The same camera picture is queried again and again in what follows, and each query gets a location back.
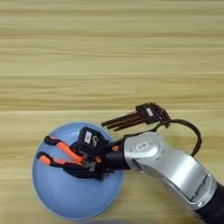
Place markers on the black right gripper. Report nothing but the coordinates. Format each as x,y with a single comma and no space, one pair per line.
116,160

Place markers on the orange black needle-nose pliers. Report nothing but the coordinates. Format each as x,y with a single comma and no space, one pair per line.
70,153

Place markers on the black hex key set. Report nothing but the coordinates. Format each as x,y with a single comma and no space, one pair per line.
145,113

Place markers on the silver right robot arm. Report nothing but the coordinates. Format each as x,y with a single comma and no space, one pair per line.
175,166

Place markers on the black box with white label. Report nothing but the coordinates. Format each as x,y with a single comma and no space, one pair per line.
90,138

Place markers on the blue round plate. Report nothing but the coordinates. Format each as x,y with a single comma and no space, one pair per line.
73,198

